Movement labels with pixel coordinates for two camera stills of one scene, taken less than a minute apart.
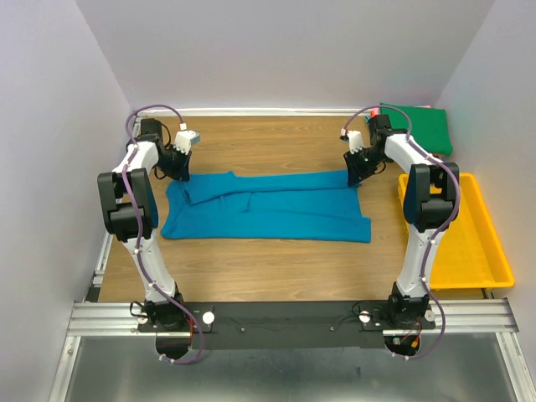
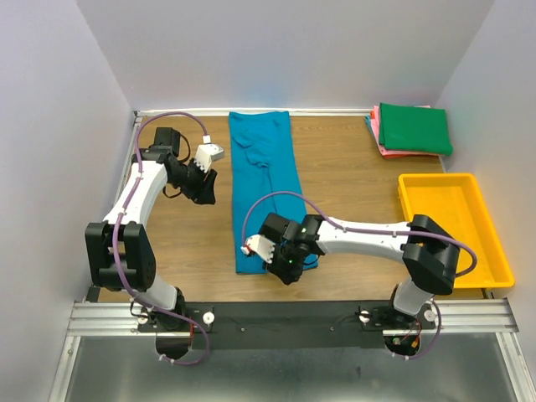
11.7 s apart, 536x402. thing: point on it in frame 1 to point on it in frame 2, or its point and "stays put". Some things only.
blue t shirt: [317, 205] to [265, 179]
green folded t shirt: [428, 126] stays put
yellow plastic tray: [469, 254] stays put
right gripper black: [355, 173] to [286, 274]
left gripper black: [181, 172] to [203, 192]
